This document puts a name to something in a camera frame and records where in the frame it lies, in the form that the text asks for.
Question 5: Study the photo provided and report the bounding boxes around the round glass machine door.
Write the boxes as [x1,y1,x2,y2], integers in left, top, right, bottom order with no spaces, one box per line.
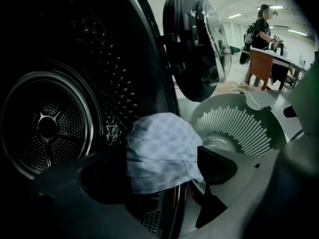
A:
[159,0,233,103]

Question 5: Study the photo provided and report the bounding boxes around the dark drum washing machine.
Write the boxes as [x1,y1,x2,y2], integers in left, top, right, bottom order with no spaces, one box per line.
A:
[0,0,186,239]

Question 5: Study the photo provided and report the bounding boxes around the black bag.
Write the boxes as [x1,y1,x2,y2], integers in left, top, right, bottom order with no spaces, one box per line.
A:
[239,46,252,65]

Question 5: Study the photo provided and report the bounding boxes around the light blue checked clothes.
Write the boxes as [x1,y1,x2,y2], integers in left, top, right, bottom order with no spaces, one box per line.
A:
[126,113,206,194]

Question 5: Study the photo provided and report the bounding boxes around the white cable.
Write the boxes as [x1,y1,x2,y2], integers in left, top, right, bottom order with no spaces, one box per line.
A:
[233,85,264,110]

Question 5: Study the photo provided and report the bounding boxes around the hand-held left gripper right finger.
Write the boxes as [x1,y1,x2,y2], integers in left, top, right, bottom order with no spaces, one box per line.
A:
[195,132,319,239]

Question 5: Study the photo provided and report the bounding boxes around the white long table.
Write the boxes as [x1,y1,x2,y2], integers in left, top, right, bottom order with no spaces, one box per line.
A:
[270,51,311,91]

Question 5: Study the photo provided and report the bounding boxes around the grey slotted laundry basket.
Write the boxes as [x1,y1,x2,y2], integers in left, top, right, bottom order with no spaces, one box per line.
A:
[188,90,306,159]

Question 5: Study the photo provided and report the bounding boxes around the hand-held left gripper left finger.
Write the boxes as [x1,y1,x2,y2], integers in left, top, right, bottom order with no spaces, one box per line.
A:
[31,145,186,239]

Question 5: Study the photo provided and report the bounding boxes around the brown wooden desk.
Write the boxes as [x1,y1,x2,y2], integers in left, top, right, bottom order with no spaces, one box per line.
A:
[246,47,277,91]

